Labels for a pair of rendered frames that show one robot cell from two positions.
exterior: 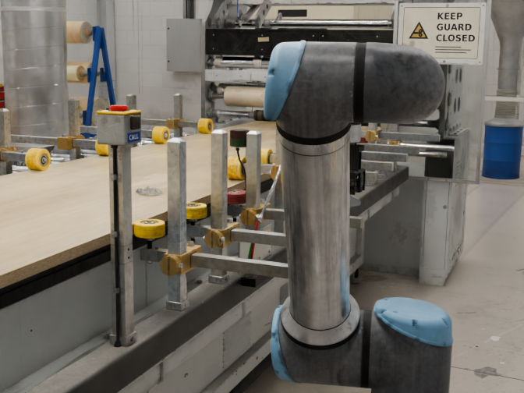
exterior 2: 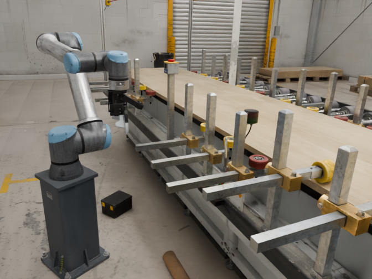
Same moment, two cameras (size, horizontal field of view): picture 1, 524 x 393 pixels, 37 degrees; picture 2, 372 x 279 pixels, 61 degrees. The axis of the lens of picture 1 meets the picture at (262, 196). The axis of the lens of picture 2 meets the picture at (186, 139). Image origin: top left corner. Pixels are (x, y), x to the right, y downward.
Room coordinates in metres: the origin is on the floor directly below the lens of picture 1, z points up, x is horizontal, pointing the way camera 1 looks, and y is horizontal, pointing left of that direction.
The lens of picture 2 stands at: (3.08, -1.03, 1.43)
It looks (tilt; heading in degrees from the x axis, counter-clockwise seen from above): 20 degrees down; 133
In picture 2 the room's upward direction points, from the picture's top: 2 degrees clockwise
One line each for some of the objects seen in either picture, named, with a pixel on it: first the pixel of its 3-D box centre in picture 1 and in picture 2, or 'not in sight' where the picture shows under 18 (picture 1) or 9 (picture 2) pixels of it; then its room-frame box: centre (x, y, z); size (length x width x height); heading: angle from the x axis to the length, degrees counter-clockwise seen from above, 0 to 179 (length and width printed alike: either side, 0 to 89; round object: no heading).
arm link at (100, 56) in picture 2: not in sight; (105, 61); (1.74, -0.18, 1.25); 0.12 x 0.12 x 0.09; 81
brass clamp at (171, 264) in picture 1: (181, 260); (189, 139); (1.95, 0.20, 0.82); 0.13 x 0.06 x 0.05; 158
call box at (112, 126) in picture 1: (119, 128); (171, 68); (1.69, 0.31, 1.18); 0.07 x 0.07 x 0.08; 68
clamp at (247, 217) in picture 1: (254, 214); (239, 172); (2.41, 0.02, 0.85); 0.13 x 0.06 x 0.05; 158
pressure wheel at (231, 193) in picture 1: (235, 207); (257, 169); (2.46, 0.09, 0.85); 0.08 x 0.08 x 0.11
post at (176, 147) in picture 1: (177, 233); (187, 125); (1.93, 0.21, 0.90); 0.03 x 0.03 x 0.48; 68
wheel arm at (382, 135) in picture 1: (387, 135); not in sight; (3.80, -0.60, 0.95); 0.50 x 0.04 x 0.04; 68
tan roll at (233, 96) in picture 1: (319, 100); not in sight; (4.78, -0.33, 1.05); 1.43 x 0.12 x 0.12; 68
